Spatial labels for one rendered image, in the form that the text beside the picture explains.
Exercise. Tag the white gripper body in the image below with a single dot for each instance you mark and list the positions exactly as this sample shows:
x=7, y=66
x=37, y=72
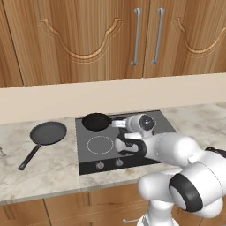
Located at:
x=121, y=145

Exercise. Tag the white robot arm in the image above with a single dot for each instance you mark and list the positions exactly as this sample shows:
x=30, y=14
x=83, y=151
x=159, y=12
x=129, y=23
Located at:
x=188, y=176

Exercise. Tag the black glass hob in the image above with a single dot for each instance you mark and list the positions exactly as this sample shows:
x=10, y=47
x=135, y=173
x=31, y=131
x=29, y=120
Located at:
x=132, y=153

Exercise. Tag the hob knob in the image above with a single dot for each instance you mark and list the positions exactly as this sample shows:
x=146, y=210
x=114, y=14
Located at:
x=100, y=165
x=119, y=162

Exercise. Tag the wooden drawer front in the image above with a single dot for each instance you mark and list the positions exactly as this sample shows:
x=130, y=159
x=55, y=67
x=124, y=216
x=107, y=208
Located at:
x=97, y=197
x=20, y=213

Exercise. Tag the flat black frying pan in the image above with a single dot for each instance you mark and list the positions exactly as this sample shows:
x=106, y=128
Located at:
x=48, y=133

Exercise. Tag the wooden lower cupboard front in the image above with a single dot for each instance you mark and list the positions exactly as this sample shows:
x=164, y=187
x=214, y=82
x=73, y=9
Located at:
x=94, y=219

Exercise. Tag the wide wooden cupboard door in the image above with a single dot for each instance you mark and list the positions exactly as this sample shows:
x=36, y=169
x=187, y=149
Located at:
x=82, y=41

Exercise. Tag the narrow wooden cupboard door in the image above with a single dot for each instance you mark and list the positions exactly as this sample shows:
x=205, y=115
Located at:
x=9, y=53

